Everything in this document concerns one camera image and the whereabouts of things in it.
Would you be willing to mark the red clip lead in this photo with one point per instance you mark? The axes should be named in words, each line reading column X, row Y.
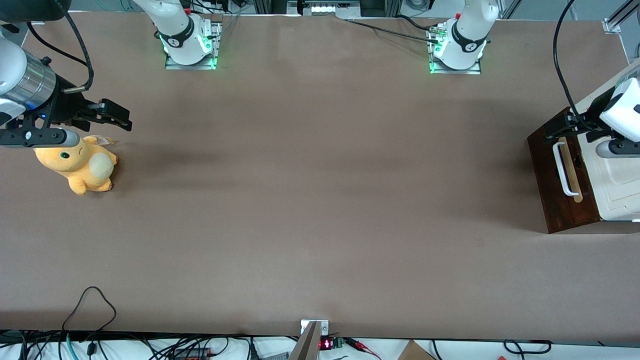
column 360, row 345

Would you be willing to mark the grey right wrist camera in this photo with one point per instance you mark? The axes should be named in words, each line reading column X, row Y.
column 50, row 137

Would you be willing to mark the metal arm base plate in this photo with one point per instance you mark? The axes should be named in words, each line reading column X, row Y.
column 475, row 70
column 172, row 64

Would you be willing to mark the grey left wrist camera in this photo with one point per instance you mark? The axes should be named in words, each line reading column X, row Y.
column 617, row 149

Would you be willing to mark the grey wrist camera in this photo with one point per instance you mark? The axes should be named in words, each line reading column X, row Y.
column 617, row 149
column 50, row 137

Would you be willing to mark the white power strip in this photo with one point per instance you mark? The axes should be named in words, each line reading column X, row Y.
column 322, row 8

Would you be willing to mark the red display module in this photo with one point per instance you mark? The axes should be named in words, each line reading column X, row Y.
column 326, row 344

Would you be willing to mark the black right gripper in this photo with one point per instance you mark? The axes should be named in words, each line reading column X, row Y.
column 64, row 106

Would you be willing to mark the orange plush toy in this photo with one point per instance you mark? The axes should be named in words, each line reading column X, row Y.
column 75, row 167

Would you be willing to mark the aluminium frame profile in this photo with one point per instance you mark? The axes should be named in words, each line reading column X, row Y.
column 611, row 25

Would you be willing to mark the brown cardboard piece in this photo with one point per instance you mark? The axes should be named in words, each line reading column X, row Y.
column 412, row 352

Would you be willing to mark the white-topped dark wood cabinet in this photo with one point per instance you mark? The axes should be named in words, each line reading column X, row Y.
column 620, row 195

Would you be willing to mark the metal mount bracket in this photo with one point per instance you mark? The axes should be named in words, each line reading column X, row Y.
column 325, row 327

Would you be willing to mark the black orange adapter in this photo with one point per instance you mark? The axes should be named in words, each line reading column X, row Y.
column 192, row 354

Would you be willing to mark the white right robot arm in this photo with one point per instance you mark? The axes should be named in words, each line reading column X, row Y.
column 180, row 45

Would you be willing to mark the grey aluminium bar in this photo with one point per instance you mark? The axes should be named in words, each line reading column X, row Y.
column 305, row 347

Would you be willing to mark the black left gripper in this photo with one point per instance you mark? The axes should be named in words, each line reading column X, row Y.
column 589, row 112

